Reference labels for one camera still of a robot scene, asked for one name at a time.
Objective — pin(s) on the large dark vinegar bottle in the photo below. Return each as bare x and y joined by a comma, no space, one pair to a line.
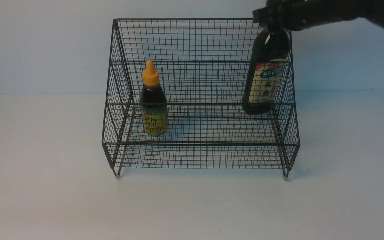
267,64

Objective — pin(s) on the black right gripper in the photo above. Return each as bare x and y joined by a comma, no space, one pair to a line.
297,15

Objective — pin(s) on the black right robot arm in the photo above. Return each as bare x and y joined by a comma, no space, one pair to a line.
375,14

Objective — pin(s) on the small yellow-capped sauce bottle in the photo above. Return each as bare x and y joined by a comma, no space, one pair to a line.
153,102

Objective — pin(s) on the black wire mesh rack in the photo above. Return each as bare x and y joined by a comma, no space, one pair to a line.
203,65

